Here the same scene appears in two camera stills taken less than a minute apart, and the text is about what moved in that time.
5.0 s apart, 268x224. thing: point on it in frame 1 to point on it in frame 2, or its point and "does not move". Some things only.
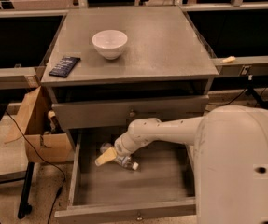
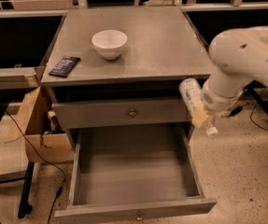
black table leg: (25, 208) does not move
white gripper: (122, 146) to (217, 101)
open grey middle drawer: (160, 191) does not move
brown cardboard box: (45, 140) does not move
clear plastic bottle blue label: (124, 161) to (191, 96)
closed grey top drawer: (119, 113) does not move
